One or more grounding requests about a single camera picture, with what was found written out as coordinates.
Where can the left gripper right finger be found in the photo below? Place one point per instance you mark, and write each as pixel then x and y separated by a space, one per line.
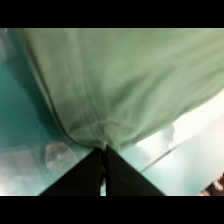
pixel 128 181

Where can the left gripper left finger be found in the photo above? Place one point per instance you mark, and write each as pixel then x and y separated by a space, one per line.
pixel 80 180

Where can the pale green shirt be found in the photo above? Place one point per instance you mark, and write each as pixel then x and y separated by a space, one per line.
pixel 126 83

